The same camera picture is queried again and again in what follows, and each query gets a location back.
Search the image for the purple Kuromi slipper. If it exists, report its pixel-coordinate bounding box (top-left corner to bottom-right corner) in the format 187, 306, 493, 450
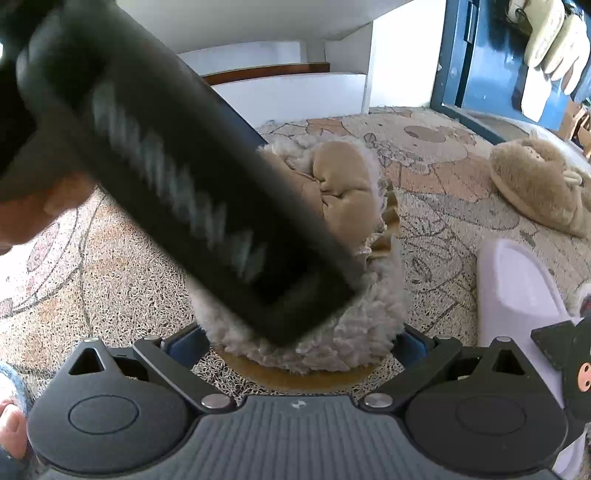
477, 239, 590, 479

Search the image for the beige bow sherpa slipper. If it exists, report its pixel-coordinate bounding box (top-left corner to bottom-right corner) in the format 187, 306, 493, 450
185, 135, 408, 393

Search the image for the person left hand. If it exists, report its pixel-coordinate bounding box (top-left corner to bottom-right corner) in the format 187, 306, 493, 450
0, 173, 96, 255

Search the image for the cartoon patterned door mat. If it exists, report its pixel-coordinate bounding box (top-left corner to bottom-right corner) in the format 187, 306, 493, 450
1, 108, 590, 395

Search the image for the striped knit slipper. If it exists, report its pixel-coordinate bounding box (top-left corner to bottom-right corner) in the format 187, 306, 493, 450
566, 280, 591, 318

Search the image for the brown fluffy animal slipper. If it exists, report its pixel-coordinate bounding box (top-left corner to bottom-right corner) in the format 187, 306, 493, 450
489, 137, 590, 238

